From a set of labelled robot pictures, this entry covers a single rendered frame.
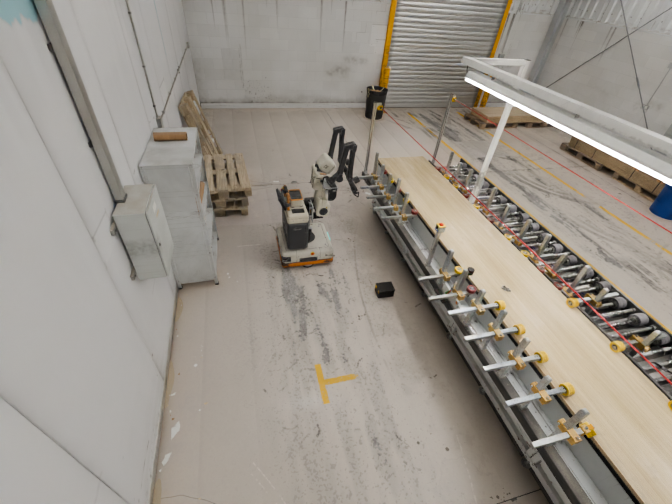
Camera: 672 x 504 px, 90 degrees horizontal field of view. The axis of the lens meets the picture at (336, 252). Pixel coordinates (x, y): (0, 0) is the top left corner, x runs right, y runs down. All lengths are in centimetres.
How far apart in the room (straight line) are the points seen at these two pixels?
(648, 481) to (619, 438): 23
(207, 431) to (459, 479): 206
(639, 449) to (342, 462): 196
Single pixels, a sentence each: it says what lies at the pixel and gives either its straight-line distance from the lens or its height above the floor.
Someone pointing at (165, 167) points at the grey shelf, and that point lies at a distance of 341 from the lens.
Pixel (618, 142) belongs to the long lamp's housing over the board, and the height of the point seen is 237.
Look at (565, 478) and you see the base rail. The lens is 288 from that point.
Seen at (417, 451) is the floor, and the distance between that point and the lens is 330.
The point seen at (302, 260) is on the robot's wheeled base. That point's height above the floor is 15.
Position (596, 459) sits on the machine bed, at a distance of 297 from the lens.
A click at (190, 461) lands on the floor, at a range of 326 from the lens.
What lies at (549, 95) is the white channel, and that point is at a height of 245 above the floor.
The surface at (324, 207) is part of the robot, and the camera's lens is 407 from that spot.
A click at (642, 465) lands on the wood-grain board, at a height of 90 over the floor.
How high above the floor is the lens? 300
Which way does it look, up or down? 40 degrees down
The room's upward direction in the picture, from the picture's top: 6 degrees clockwise
